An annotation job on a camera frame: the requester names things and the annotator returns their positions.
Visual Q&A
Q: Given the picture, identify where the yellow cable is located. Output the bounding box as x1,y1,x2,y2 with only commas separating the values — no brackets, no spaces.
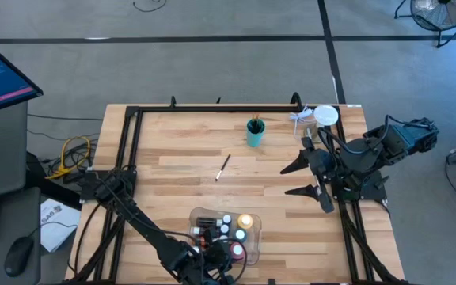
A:
44,135,93,181

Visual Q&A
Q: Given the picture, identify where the large yellow paint bottle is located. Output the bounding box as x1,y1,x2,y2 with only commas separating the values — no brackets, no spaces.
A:
237,213,254,230

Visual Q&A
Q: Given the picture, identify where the black aluminium table frame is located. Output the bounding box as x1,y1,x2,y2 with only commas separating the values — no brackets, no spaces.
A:
65,93,409,285

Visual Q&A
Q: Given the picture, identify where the large red paint bottle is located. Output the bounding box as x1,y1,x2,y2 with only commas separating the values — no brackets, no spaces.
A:
229,241,246,260

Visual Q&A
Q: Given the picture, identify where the clear plastic bin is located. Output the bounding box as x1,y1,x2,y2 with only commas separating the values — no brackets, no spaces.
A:
188,207,263,266

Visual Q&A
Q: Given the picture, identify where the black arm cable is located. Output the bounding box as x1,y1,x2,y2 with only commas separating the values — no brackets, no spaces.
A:
104,173,249,284

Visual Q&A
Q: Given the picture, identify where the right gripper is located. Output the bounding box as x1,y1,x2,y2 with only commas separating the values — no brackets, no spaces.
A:
279,136,336,215

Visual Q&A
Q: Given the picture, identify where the black paintbrush silver ferrule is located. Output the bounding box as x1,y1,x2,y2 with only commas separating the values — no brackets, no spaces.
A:
215,154,232,183

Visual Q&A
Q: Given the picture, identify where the white paper booklet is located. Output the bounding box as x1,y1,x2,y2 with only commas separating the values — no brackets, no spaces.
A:
40,197,82,253

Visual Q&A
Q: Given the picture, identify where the black computer mouse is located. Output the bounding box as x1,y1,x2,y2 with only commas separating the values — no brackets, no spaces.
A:
4,236,35,278

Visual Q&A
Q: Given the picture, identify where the black floor cable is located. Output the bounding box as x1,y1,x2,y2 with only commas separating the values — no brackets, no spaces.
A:
132,0,169,13

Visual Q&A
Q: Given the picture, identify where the black floor fan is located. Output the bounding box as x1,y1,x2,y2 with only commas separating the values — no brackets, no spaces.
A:
393,0,456,49

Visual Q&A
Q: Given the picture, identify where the white mushroom-shaped stand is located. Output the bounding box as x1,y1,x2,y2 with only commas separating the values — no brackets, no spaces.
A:
303,104,340,144

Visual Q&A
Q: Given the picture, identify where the clear jar white lid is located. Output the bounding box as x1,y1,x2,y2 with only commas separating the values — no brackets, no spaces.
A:
317,114,435,156

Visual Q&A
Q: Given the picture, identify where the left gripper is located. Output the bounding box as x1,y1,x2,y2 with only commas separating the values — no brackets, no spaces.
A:
199,239,240,280

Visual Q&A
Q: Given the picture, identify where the grey computer desk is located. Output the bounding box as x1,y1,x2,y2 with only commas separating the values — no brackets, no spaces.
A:
0,101,42,285

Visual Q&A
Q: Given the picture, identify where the teal plastic cup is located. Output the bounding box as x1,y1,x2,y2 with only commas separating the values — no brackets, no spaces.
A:
245,114,267,148

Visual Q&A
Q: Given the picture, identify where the bronze paint bottle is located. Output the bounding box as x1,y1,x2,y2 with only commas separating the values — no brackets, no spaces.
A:
195,216,224,229

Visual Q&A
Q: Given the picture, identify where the thin black desk cable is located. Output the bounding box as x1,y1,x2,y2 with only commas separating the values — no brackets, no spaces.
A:
27,113,105,121

